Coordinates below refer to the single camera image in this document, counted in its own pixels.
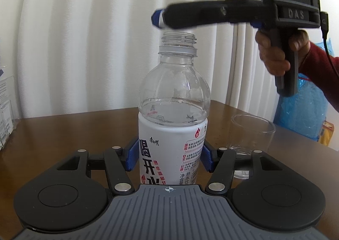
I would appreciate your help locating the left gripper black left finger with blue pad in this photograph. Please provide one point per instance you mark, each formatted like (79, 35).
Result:
(119, 161)

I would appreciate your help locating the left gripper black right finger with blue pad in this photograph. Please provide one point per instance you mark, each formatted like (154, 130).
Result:
(220, 163)

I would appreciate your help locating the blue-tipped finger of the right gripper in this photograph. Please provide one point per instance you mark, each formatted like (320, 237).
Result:
(198, 13)

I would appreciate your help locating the clear plastic water bottle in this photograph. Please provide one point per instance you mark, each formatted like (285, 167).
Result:
(173, 110)

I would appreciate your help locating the red sleeve forearm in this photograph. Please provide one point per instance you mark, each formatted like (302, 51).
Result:
(317, 68)

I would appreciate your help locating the person's right hand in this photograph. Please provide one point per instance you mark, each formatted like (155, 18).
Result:
(274, 58)

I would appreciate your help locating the clear drinking glass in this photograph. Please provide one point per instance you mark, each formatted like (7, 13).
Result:
(248, 133)

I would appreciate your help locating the blue plastic bag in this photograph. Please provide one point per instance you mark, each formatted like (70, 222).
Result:
(305, 112)

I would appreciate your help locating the white pleated curtain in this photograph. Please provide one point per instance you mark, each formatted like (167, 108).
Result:
(72, 56)

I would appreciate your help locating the yellow bag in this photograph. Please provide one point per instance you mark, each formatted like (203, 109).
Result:
(326, 133)

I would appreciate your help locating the white box with black print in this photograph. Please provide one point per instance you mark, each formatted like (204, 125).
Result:
(9, 108)

